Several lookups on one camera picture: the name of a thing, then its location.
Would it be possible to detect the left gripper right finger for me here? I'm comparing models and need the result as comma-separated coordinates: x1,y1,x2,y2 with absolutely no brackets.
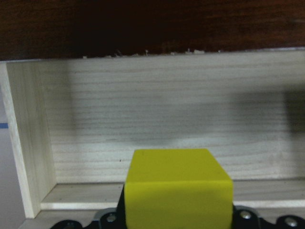
231,205,305,229

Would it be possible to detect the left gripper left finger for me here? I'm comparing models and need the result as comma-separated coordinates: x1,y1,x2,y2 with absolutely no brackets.
51,187,126,229

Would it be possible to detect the yellow block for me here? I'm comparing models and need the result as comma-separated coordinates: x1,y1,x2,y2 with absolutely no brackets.
124,149,233,229

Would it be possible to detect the light wooden drawer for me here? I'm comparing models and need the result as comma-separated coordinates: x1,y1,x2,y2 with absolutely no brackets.
0,49,305,218

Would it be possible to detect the dark wooden drawer cabinet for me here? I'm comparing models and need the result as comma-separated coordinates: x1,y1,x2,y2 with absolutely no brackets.
0,0,305,61

